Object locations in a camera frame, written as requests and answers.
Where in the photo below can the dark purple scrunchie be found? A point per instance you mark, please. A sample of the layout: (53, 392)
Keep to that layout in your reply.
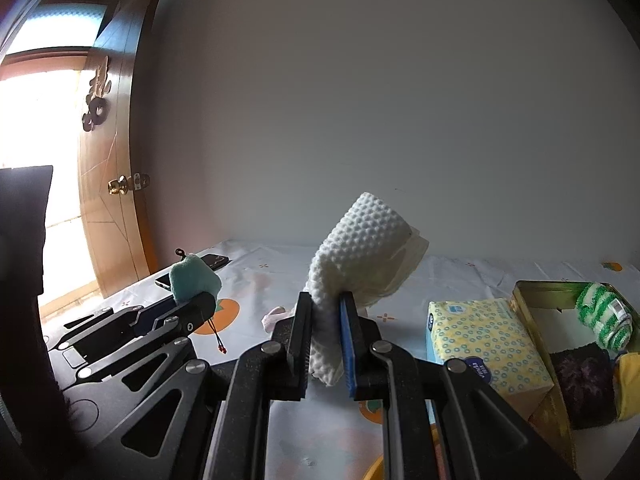
(585, 377)

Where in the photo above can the teal plush keychain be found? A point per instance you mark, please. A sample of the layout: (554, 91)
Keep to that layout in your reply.
(185, 295)

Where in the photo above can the white waffle textured towel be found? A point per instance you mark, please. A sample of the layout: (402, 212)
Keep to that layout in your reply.
(370, 252)

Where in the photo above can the white persimmon print tablecloth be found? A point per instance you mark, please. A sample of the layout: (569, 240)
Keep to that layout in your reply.
(448, 377)

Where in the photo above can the black smartphone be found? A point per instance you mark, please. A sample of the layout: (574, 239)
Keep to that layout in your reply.
(194, 272)

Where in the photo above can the dark door ornament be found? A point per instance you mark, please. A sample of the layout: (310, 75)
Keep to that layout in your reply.
(99, 87)

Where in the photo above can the yellow blue tissue pack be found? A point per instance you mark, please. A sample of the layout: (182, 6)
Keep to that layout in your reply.
(491, 340)

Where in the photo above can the wooden door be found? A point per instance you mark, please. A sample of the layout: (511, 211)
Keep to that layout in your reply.
(118, 227)

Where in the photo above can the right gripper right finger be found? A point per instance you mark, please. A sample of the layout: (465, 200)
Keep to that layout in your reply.
(362, 369)

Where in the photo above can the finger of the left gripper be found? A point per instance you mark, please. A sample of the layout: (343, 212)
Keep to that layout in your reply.
(108, 348)
(140, 316)

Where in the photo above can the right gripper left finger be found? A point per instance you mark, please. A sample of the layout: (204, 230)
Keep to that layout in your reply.
(290, 371)

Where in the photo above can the yellow cloth pouch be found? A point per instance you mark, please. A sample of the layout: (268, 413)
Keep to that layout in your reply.
(627, 385)

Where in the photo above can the pink soft cloth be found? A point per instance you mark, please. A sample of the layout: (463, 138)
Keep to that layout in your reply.
(273, 317)

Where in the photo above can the green white striped fuzzy sock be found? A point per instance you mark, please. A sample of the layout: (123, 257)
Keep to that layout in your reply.
(603, 311)

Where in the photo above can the brass door knob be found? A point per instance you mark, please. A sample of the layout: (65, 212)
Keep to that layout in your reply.
(124, 185)

